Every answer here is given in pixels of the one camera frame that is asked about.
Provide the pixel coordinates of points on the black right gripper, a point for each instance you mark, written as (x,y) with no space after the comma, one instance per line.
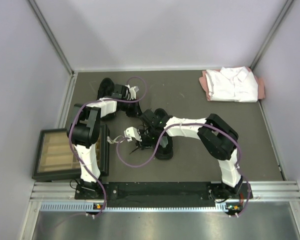
(144,144)

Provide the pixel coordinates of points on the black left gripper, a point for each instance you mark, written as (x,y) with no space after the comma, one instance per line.
(136,110)

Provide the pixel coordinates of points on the black shoe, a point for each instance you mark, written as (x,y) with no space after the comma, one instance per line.
(106,88)
(165,148)

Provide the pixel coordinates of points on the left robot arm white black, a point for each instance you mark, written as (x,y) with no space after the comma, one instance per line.
(83,133)

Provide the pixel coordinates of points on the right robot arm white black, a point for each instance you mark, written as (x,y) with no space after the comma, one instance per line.
(219,139)

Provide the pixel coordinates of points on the white ribbon loop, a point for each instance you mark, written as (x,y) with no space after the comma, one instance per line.
(116,140)

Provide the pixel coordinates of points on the white folded shirt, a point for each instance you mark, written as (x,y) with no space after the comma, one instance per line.
(230,85)

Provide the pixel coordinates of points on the black framed compartment box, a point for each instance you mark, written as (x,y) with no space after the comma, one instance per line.
(55,161)

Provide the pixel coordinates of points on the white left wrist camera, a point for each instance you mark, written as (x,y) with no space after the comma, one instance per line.
(132,92)

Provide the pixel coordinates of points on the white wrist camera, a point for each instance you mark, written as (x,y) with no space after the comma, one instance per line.
(132,133)
(132,92)

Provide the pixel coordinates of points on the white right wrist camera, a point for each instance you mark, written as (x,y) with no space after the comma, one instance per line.
(132,133)

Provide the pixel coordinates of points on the black base plate strip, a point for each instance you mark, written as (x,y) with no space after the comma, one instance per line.
(170,194)

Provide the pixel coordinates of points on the white slotted cable duct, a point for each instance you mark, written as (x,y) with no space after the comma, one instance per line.
(94,207)

